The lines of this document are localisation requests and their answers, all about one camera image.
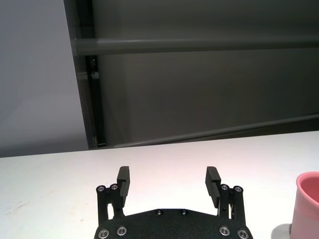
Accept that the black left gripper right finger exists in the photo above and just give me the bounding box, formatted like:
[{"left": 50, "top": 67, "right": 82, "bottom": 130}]
[{"left": 204, "top": 166, "right": 247, "bottom": 226}]

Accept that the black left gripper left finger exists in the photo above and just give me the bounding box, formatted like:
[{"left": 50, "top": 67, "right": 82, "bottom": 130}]
[{"left": 96, "top": 166, "right": 131, "bottom": 225}]

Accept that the pink plastic cup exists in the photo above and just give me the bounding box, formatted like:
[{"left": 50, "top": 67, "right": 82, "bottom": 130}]
[{"left": 291, "top": 171, "right": 319, "bottom": 239}]

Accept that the dark vertical frame post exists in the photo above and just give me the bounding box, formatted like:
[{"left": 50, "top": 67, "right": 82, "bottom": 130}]
[{"left": 63, "top": 0, "right": 107, "bottom": 149}]

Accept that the thick grey wall rail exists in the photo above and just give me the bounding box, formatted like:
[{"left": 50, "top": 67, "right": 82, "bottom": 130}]
[{"left": 74, "top": 35, "right": 319, "bottom": 56}]

